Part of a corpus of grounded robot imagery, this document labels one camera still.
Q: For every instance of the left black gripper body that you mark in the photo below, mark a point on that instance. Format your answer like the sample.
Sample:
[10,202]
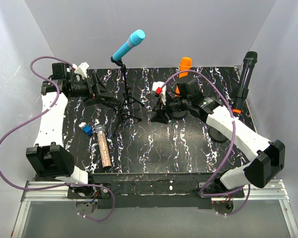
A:
[94,91]

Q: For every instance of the small black tripod stand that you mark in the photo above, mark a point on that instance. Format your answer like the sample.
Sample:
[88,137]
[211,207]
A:
[117,106]

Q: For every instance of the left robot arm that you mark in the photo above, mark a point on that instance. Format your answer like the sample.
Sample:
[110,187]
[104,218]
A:
[48,157]

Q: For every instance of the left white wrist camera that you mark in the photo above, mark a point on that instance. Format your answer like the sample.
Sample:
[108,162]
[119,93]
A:
[81,69]

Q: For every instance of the round base stand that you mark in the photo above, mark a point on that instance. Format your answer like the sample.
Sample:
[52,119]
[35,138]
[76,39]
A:
[178,114]
[216,136]

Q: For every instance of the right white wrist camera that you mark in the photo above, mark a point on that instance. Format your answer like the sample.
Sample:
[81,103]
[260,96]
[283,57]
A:
[158,89]

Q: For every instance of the aluminium rail frame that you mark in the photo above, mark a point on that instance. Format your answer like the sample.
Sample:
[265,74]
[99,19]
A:
[50,214]

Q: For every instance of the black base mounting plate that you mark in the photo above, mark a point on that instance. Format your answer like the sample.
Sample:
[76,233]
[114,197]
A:
[149,190]

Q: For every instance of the blue white toy block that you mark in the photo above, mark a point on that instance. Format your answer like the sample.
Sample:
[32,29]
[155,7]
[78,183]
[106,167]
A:
[86,128]

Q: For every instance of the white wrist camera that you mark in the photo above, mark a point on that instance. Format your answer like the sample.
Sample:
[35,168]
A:
[158,89]
[81,69]

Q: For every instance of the tall black tripod stand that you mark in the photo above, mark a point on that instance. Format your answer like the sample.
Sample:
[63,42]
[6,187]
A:
[128,97]

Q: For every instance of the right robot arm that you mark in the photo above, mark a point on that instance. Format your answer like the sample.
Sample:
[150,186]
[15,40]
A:
[266,158]

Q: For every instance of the cyan microphone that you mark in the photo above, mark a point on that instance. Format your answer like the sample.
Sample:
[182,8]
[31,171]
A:
[134,40]

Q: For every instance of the black microphone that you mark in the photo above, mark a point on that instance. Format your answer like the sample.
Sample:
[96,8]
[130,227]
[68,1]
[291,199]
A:
[240,93]

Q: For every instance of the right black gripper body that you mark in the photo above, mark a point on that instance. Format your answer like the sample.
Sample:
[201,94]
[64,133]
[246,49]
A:
[162,112]

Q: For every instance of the glitter silver microphone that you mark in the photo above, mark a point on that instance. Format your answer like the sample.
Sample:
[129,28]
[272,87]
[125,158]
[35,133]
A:
[103,147]

